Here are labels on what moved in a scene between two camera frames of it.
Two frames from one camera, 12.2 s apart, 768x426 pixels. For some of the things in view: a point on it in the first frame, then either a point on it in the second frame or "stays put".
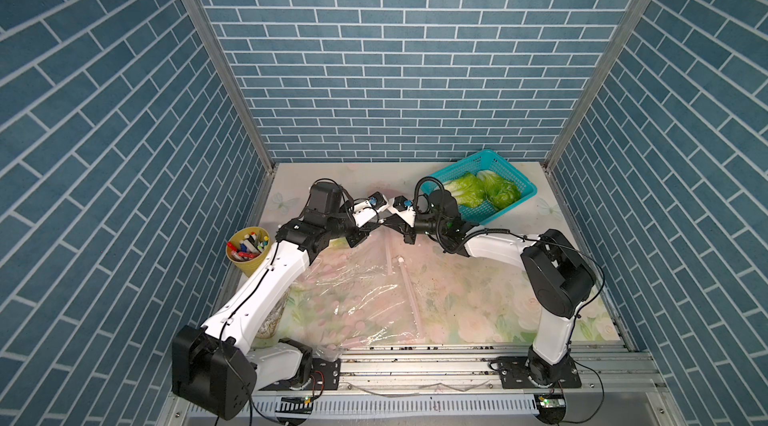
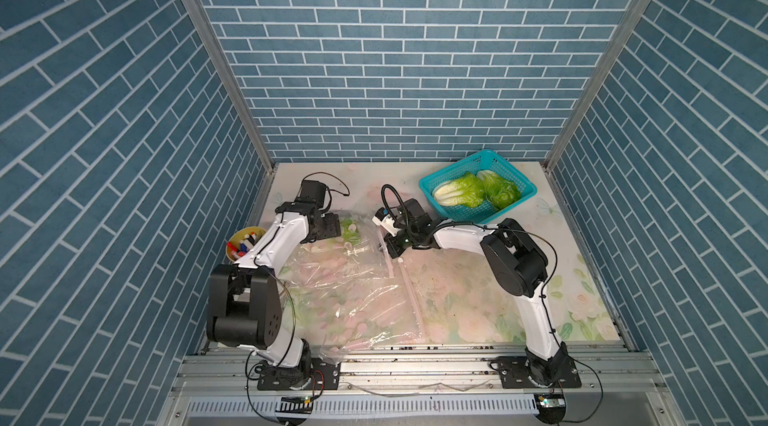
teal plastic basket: [485, 185] stays put
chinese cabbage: [468, 189] stays put
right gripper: [405, 229] to [392, 248]
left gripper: [360, 232] to [333, 225]
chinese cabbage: [500, 193] stays put
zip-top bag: [333, 310] stays put
